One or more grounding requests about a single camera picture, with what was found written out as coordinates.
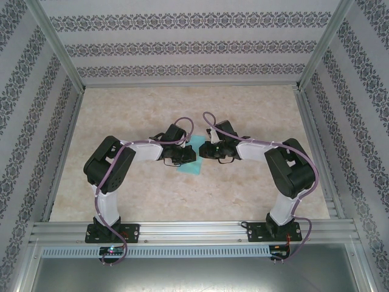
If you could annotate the aluminium upright frame post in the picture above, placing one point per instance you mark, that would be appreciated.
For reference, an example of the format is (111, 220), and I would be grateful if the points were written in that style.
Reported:
(59, 45)
(322, 45)

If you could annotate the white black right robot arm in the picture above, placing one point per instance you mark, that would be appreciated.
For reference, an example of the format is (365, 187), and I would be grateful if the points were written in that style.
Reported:
(282, 210)

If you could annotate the teal paper sheet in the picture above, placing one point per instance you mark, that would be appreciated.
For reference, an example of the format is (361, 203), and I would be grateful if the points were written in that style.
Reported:
(191, 168)

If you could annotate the aluminium frame bar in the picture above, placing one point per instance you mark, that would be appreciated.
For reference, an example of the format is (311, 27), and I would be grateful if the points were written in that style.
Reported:
(188, 84)
(363, 264)
(27, 264)

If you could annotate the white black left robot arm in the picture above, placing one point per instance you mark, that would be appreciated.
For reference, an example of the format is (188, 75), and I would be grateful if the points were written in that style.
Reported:
(103, 207)

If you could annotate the aluminium rear frame bar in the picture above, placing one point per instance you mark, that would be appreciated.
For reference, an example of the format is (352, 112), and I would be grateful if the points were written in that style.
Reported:
(188, 84)

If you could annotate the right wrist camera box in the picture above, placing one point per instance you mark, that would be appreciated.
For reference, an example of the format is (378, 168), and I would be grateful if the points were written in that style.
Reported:
(211, 136)

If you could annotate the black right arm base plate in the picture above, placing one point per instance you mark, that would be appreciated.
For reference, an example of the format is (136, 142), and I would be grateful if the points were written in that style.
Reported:
(255, 231)

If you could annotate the aluminium table side rail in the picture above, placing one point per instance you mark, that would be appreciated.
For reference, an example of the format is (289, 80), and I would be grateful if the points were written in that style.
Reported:
(65, 152)
(313, 137)

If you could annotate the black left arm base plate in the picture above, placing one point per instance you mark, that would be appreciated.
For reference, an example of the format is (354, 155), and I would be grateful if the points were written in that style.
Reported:
(132, 231)

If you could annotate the aluminium lower frame bar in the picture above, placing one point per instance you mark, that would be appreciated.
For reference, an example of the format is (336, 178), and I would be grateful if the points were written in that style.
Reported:
(27, 264)
(363, 264)

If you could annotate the aluminium mounting rail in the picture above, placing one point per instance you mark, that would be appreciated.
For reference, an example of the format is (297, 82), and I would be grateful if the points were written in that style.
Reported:
(188, 231)

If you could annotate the grey metal sheet tray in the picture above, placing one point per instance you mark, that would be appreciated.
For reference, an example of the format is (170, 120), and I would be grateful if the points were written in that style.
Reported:
(194, 276)

